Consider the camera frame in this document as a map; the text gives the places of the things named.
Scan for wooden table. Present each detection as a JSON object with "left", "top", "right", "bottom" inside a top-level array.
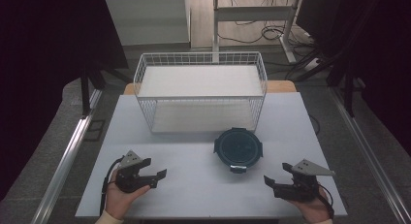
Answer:
[{"left": 123, "top": 80, "right": 298, "bottom": 96}]

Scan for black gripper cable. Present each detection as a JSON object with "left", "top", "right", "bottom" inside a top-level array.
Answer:
[
  {"left": 317, "top": 182, "right": 335, "bottom": 220},
  {"left": 99, "top": 155, "right": 126, "bottom": 216}
]

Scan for white metal desk frame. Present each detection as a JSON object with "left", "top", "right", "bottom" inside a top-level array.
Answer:
[{"left": 211, "top": 0, "right": 305, "bottom": 65}]

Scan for white wire basket rack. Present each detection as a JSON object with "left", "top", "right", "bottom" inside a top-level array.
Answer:
[{"left": 133, "top": 50, "right": 269, "bottom": 135}]

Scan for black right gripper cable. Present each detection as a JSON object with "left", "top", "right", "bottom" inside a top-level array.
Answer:
[{"left": 317, "top": 182, "right": 335, "bottom": 220}]

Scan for black floor frame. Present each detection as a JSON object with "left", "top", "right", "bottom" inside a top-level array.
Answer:
[{"left": 83, "top": 118, "right": 107, "bottom": 143}]

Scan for thin black cable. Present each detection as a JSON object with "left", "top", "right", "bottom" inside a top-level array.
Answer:
[{"left": 308, "top": 112, "right": 322, "bottom": 137}]

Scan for person's right hand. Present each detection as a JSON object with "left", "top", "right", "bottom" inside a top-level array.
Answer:
[{"left": 288, "top": 186, "right": 332, "bottom": 224}]

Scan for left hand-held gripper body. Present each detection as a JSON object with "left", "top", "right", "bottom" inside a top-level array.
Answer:
[{"left": 114, "top": 149, "right": 153, "bottom": 194}]

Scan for aluminium rail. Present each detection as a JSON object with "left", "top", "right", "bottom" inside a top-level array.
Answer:
[
  {"left": 29, "top": 87, "right": 105, "bottom": 224},
  {"left": 329, "top": 86, "right": 411, "bottom": 224}
]

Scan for white power strip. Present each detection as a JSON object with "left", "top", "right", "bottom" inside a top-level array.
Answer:
[{"left": 302, "top": 56, "right": 323, "bottom": 73}]

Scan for round dark lidded container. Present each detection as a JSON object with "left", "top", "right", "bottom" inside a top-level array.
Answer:
[{"left": 213, "top": 127, "right": 264, "bottom": 175}]

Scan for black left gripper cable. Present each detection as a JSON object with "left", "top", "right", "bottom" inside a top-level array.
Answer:
[{"left": 99, "top": 155, "right": 126, "bottom": 216}]

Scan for dark curtain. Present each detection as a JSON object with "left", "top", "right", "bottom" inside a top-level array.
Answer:
[
  {"left": 295, "top": 0, "right": 411, "bottom": 157},
  {"left": 0, "top": 0, "right": 130, "bottom": 203}
]

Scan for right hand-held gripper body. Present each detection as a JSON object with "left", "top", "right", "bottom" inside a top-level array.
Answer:
[{"left": 273, "top": 158, "right": 336, "bottom": 203}]

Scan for black metal stand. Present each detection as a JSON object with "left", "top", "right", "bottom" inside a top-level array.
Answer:
[
  {"left": 79, "top": 63, "right": 134, "bottom": 119},
  {"left": 292, "top": 48, "right": 367, "bottom": 119}
]

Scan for white cabinet panel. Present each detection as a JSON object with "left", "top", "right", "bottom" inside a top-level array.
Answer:
[{"left": 105, "top": 0, "right": 192, "bottom": 48}]

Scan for black floor cables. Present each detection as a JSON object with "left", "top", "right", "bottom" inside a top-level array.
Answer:
[{"left": 215, "top": 0, "right": 324, "bottom": 81}]

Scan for person's left hand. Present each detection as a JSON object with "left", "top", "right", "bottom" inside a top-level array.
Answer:
[{"left": 105, "top": 168, "right": 151, "bottom": 220}]

